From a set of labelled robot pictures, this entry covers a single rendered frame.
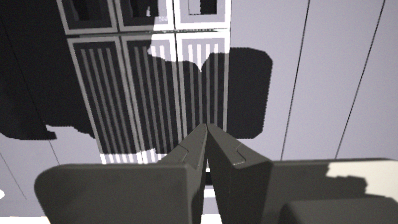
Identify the black server rack frame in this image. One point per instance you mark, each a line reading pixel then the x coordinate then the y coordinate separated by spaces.
pixel 308 79

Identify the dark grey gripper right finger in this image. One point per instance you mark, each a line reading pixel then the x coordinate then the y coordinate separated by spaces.
pixel 249 190

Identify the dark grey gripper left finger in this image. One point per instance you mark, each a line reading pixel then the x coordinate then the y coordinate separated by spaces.
pixel 129 193

